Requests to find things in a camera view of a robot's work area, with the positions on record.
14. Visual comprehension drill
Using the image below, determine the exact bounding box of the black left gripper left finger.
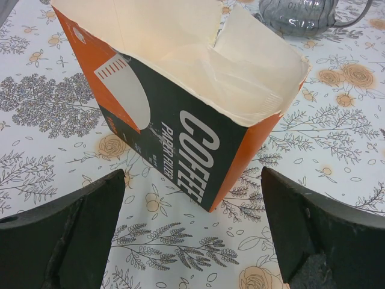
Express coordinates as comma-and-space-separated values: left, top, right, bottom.
1, 169, 125, 288

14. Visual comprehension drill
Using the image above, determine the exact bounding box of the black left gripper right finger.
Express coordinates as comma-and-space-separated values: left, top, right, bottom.
262, 167, 384, 288

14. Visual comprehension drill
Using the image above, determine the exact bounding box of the grey glass dripper cone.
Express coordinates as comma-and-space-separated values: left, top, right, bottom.
253, 0, 373, 37

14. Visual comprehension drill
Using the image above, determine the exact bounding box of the orange black coffee filter box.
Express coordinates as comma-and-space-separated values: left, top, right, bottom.
50, 0, 311, 214

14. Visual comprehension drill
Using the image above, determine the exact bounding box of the stack of white paper filters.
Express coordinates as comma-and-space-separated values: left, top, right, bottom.
158, 4, 310, 125

